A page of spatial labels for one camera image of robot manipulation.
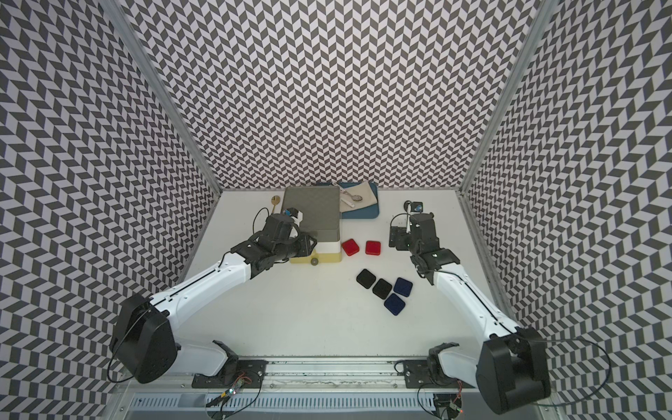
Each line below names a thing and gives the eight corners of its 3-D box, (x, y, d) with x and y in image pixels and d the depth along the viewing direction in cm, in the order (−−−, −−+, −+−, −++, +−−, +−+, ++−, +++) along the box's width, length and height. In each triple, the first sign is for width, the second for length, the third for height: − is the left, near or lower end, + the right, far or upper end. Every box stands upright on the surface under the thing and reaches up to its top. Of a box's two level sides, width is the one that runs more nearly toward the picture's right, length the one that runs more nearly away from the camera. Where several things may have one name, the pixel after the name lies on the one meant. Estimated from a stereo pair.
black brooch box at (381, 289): (371, 292, 91) (372, 289, 89) (379, 280, 94) (380, 277, 92) (384, 300, 89) (384, 297, 87) (392, 288, 92) (392, 285, 90)
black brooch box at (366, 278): (355, 280, 94) (355, 277, 92) (364, 270, 97) (364, 267, 95) (368, 290, 92) (368, 287, 90) (376, 279, 94) (377, 276, 92)
